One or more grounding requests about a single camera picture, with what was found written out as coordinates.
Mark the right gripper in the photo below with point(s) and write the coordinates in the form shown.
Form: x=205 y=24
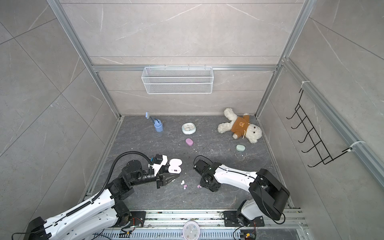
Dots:
x=214 y=188

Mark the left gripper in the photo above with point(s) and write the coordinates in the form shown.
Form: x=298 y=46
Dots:
x=160 y=178

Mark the white earbud case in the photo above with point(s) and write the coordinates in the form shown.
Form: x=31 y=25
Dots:
x=175 y=166

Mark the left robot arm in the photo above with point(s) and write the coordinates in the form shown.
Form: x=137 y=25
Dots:
x=106 y=208

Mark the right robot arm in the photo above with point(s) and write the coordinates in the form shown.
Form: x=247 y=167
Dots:
x=269 y=195

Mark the pink earbud case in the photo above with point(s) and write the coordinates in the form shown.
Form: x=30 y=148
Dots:
x=189 y=142

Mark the white round clock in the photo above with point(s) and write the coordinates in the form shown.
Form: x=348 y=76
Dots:
x=191 y=231

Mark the white round bowl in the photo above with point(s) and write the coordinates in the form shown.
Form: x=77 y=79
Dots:
x=188 y=128

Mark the white teddy bear brown shirt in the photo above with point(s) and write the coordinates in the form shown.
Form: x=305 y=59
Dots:
x=241 y=127

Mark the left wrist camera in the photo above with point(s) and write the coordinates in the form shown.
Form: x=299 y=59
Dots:
x=158 y=162

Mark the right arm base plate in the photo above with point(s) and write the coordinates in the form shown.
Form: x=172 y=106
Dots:
x=235 y=219

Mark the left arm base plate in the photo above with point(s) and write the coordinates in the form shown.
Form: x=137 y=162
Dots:
x=135 y=218

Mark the white wire basket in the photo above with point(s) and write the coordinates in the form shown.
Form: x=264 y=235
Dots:
x=178 y=80

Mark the black wall hook rack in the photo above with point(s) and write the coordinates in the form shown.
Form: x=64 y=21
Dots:
x=313 y=136

